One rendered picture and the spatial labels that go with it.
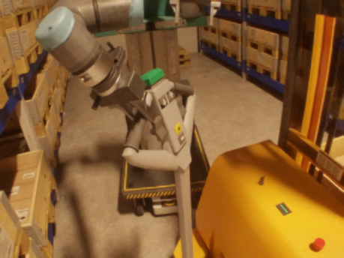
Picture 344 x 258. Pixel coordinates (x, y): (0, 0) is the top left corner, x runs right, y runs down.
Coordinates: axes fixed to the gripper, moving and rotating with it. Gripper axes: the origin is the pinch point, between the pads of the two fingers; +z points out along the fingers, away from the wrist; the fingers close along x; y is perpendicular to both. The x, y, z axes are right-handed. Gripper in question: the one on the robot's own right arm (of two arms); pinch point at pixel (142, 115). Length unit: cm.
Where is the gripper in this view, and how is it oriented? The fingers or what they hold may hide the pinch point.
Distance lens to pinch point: 71.3
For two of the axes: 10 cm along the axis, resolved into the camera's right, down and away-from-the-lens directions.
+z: 4.9, 5.2, 7.0
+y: -2.1, 8.5, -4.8
